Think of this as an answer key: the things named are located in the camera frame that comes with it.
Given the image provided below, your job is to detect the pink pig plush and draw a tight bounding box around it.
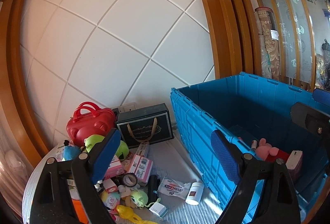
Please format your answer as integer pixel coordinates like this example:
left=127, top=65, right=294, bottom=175
left=255, top=138, right=289, bottom=163

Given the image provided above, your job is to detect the orange plush toy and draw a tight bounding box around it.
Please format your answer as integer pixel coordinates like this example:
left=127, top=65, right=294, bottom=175
left=72, top=199, right=89, bottom=224

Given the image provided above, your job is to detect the blue plastic storage crate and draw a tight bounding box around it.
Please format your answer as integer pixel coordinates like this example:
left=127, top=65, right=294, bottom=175
left=170, top=73, right=329, bottom=223

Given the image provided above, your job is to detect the yellow plastic toy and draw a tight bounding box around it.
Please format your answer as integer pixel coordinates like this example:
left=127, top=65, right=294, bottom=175
left=116, top=205, right=157, bottom=224

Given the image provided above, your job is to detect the pink medicine box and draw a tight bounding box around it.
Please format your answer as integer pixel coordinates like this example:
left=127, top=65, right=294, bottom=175
left=104, top=156, right=125, bottom=179

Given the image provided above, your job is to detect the rolled patterned carpet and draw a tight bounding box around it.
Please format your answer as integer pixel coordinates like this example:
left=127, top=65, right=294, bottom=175
left=255, top=6, right=280, bottom=81

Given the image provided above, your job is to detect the black tape roll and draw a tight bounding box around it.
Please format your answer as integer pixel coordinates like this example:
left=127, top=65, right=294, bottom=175
left=122, top=173, right=138, bottom=188

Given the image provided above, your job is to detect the white medicine bottle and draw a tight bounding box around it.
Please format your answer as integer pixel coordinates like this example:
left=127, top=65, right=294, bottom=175
left=185, top=182, right=204, bottom=206

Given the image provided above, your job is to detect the green alien plush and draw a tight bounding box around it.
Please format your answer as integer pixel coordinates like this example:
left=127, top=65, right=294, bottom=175
left=130, top=190, right=161, bottom=209

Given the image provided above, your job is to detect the green plush toy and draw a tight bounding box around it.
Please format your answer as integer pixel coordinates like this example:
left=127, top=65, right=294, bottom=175
left=84, top=134, right=129, bottom=161

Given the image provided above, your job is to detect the red toy suitcase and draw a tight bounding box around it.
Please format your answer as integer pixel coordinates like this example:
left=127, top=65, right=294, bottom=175
left=66, top=101, right=116, bottom=147

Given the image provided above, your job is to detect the pink white carton box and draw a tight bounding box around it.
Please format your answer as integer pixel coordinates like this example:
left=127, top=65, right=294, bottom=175
left=127, top=154, right=153, bottom=187

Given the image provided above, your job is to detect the black rectangular case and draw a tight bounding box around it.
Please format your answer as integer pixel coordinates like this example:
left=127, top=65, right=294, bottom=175
left=148, top=175, right=160, bottom=203

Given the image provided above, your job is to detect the small white box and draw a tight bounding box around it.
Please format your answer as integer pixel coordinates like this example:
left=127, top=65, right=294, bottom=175
left=149, top=202, right=168, bottom=218

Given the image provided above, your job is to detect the white wipes packet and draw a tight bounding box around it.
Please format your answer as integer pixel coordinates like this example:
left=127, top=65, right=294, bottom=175
left=157, top=177, right=192, bottom=200

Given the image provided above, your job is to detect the wooden glass partition screen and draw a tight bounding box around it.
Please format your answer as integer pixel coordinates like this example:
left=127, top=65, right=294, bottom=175
left=257, top=0, right=317, bottom=91

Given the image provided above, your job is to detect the black gift bag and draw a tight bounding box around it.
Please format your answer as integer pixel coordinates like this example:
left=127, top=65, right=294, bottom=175
left=116, top=103, right=174, bottom=149

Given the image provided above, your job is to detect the wall power socket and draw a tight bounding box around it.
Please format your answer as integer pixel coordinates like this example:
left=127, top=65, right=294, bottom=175
left=112, top=102, right=137, bottom=114

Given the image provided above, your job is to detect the wooden door frame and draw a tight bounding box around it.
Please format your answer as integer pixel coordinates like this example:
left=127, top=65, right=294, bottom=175
left=1, top=0, right=261, bottom=170

